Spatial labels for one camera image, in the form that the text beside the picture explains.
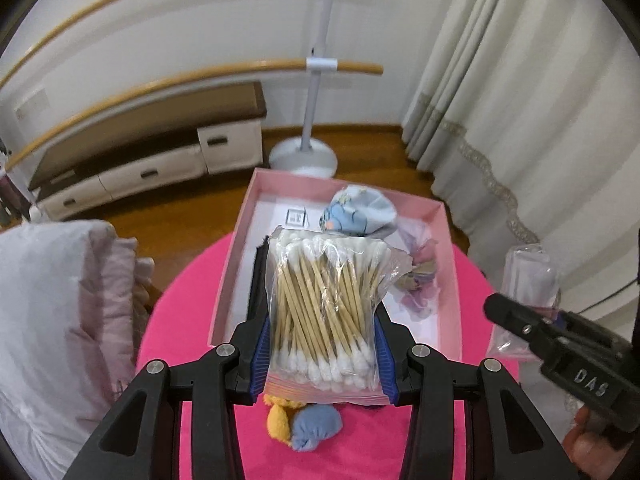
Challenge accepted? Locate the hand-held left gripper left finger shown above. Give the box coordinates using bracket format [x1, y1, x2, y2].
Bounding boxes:
[82, 305, 272, 480]

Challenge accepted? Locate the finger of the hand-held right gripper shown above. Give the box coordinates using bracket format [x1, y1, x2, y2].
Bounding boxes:
[550, 309, 628, 349]
[482, 292, 568, 357]

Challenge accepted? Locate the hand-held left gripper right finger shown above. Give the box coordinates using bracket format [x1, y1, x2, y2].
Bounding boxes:
[374, 304, 571, 480]

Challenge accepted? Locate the clear bag with white item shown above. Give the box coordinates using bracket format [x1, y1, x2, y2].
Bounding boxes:
[487, 244, 564, 361]

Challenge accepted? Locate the black wallet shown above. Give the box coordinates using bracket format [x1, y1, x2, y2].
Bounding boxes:
[252, 240, 274, 312]

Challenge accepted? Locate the bag of cotton swabs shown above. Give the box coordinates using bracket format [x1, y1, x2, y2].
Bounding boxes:
[264, 225, 414, 406]

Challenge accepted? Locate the pink cardboard box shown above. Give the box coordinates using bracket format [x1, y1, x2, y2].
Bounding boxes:
[207, 167, 494, 362]

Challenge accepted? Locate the clear bag of purple clips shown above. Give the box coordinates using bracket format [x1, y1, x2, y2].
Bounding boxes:
[397, 225, 442, 319]

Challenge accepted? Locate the blue printed cloth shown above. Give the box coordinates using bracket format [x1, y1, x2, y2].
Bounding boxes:
[317, 184, 399, 239]

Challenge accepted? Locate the person's right hand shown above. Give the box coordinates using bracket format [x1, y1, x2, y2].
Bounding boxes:
[560, 402, 632, 480]

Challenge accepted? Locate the yellow orange plush toy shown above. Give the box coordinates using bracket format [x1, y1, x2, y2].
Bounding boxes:
[262, 392, 304, 449]

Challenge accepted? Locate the pink round table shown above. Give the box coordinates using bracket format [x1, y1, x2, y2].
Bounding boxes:
[132, 230, 524, 480]

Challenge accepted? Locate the light blue plush pouch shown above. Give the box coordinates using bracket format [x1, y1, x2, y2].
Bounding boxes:
[290, 402, 345, 454]

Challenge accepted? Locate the pink striped quilt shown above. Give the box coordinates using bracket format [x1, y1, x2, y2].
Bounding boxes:
[85, 232, 157, 401]

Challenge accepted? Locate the white barre stand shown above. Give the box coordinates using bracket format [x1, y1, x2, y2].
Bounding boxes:
[268, 0, 357, 179]

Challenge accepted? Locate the cream pleated curtain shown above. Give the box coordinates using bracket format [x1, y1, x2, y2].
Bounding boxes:
[400, 0, 640, 411]

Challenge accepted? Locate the white quilt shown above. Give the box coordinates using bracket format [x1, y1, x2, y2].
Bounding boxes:
[0, 220, 137, 461]

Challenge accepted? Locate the low white drawer cabinet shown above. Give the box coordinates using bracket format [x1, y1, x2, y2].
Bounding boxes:
[27, 81, 266, 221]

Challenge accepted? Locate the dark red cloth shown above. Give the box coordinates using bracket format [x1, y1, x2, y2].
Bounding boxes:
[0, 160, 28, 231]

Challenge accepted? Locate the short wooden barre rail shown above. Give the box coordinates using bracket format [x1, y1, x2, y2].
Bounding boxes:
[0, 59, 384, 173]

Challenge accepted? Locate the white wall switch plate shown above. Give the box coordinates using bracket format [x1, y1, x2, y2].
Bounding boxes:
[14, 89, 51, 122]

